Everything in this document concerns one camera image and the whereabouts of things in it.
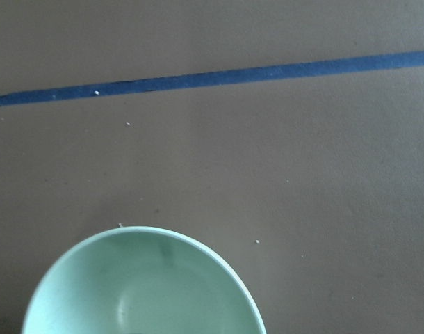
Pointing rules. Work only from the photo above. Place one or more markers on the green bowl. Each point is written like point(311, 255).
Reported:
point(141, 280)

